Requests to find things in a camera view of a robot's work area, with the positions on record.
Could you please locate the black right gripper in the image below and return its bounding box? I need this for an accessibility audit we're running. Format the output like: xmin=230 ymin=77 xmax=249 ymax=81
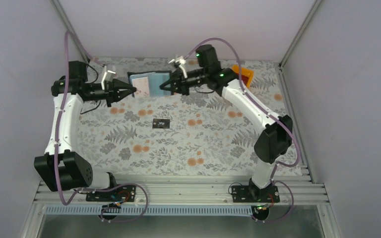
xmin=161 ymin=67 xmax=209 ymax=95

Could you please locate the dark VIP credit card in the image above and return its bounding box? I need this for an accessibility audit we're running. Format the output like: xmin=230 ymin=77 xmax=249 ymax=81
xmin=152 ymin=119 xmax=171 ymax=129

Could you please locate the pale pink floral card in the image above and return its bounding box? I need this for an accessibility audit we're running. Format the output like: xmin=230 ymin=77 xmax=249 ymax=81
xmin=130 ymin=76 xmax=150 ymax=98

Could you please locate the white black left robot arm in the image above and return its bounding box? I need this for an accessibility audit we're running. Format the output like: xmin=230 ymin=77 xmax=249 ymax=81
xmin=34 ymin=61 xmax=136 ymax=201

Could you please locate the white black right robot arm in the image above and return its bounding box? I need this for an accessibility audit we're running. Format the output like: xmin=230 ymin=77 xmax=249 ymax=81
xmin=160 ymin=44 xmax=293 ymax=202

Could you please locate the red VIP card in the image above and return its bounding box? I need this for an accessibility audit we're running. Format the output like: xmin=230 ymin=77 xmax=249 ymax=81
xmin=242 ymin=75 xmax=249 ymax=85

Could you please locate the floral table cover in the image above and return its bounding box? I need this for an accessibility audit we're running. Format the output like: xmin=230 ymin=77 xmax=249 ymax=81
xmin=73 ymin=57 xmax=305 ymax=177

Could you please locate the orange plastic bin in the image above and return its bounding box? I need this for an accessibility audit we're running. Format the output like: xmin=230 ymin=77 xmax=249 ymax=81
xmin=232 ymin=64 xmax=255 ymax=88

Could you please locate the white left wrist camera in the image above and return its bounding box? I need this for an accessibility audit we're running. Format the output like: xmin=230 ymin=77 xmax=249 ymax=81
xmin=100 ymin=64 xmax=117 ymax=91

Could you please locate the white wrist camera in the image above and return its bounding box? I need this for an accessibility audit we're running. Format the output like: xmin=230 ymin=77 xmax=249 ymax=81
xmin=100 ymin=64 xmax=117 ymax=91
xmin=168 ymin=55 xmax=188 ymax=79

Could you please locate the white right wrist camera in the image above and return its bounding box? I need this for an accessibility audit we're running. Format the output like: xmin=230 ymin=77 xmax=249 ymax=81
xmin=168 ymin=55 xmax=188 ymax=79

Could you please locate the aluminium frame corner post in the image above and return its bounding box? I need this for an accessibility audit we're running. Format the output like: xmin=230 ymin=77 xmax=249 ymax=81
xmin=50 ymin=0 xmax=89 ymax=62

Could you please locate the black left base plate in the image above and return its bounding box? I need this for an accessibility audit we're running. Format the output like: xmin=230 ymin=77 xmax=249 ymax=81
xmin=86 ymin=185 xmax=136 ymax=202

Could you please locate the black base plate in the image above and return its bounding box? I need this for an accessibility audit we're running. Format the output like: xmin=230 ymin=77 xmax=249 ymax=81
xmin=229 ymin=184 xmax=280 ymax=203
xmin=86 ymin=185 xmax=136 ymax=202

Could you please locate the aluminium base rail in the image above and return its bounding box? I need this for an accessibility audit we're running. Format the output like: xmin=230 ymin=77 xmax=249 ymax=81
xmin=34 ymin=174 xmax=330 ymax=206

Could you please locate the right aluminium frame post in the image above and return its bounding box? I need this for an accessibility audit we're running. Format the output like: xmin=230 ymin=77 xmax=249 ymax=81
xmin=278 ymin=0 xmax=324 ymax=68

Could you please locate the perforated cable duct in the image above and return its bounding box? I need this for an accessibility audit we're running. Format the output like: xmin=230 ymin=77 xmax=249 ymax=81
xmin=44 ymin=204 xmax=265 ymax=217

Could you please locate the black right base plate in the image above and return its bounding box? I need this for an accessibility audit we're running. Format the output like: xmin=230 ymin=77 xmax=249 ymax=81
xmin=229 ymin=184 xmax=280 ymax=203

